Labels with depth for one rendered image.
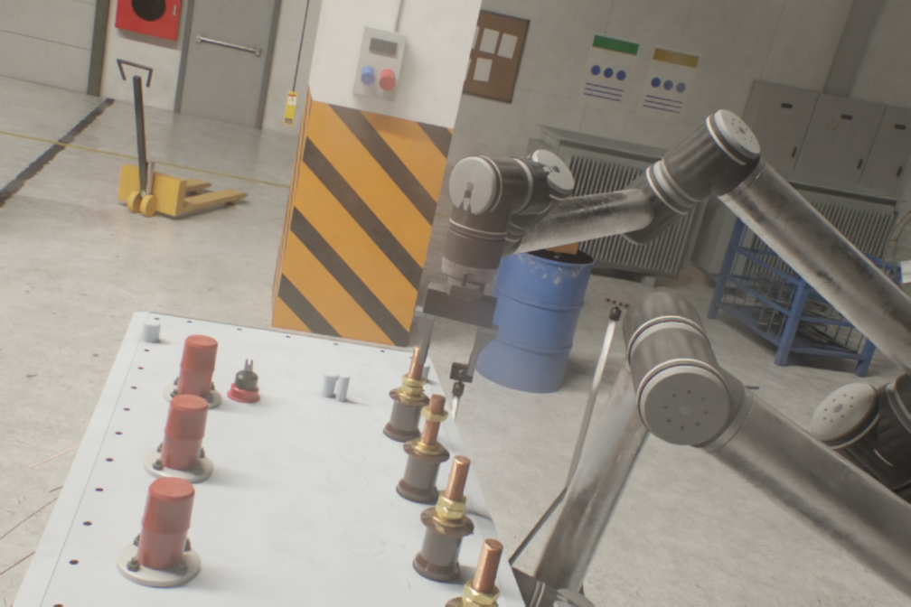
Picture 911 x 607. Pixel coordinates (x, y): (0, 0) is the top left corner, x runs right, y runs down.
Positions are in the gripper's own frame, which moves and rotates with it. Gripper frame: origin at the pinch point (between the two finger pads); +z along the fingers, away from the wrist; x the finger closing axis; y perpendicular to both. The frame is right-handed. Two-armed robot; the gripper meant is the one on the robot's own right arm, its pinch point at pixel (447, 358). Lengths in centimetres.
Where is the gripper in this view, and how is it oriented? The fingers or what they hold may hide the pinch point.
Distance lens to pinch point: 203.6
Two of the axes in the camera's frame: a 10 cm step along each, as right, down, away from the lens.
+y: 1.2, -2.4, 9.6
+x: -9.7, -2.4, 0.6
